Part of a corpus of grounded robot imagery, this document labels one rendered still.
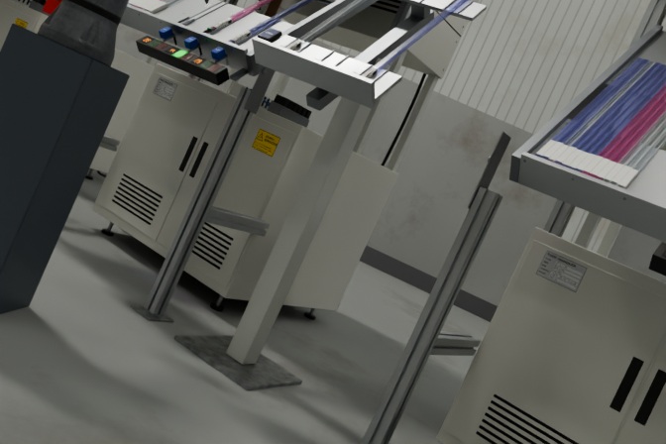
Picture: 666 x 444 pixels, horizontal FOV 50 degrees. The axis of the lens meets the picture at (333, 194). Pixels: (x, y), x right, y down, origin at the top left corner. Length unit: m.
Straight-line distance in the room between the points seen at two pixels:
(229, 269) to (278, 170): 0.33
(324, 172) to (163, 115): 0.88
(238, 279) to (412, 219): 2.99
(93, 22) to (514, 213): 3.95
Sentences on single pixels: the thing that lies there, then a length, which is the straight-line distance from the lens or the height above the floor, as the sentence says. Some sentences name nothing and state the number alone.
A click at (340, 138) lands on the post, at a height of 0.62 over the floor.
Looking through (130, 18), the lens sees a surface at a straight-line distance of 2.28.
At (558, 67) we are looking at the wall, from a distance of 5.22.
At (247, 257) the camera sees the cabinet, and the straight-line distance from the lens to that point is 2.15.
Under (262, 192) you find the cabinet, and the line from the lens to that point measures 2.13.
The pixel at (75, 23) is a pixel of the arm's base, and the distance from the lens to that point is 1.51.
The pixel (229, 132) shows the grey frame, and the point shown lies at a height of 0.52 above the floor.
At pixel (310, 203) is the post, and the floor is 0.44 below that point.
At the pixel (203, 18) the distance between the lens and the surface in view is 2.14.
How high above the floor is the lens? 0.56
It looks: 2 degrees down
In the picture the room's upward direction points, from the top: 24 degrees clockwise
